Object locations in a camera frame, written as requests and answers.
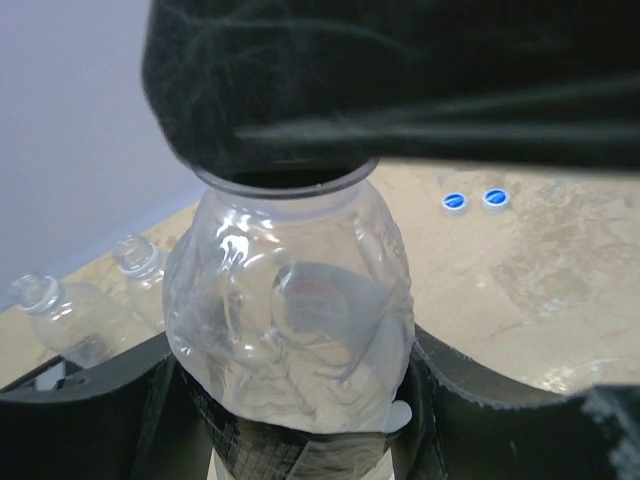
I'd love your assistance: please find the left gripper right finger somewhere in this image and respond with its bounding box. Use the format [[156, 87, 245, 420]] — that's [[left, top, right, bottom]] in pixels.
[[392, 328, 639, 479]]

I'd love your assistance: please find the blue bottle cap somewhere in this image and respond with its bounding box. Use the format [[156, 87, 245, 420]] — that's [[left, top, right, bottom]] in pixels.
[[441, 192, 468, 217], [482, 188, 511, 214]]

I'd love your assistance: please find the clear bottle back right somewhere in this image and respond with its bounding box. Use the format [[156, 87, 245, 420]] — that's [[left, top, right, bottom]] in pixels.
[[112, 235, 169, 333]]

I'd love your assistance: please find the black white checkerboard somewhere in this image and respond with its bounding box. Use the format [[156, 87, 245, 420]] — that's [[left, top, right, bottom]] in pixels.
[[1, 356, 83, 394]]

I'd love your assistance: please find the blue bottle cap right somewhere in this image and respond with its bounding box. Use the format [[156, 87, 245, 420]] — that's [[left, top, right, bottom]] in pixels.
[[482, 188, 511, 214]]

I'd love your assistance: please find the small clear plastic bottle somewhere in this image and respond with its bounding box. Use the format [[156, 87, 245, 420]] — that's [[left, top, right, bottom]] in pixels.
[[163, 160, 415, 479]]

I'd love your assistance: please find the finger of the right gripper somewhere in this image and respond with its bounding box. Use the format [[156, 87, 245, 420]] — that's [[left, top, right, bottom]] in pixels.
[[142, 1, 639, 175]]

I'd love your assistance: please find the blue bottle cap left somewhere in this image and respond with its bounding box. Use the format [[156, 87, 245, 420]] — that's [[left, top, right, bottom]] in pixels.
[[441, 192, 468, 217]]

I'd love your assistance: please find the clear bottle back left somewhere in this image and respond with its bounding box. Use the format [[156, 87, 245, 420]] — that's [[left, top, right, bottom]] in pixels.
[[9, 272, 135, 369]]

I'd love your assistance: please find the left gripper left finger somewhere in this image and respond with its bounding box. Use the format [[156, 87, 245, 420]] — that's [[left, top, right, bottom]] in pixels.
[[1, 334, 212, 479]]

